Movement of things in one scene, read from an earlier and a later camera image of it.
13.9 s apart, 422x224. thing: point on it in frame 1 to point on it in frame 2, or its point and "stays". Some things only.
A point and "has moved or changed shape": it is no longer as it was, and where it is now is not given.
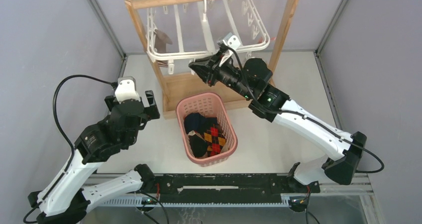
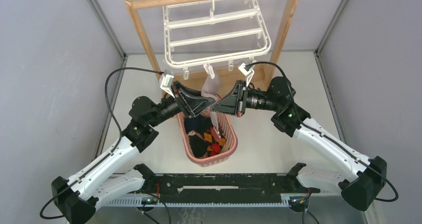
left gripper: (152, 111) to (190, 105)
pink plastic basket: (211, 105) stays
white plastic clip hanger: (186, 32) has moved or changed shape
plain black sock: (199, 146) stays
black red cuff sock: (196, 122) stays
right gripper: (209, 71) to (228, 105)
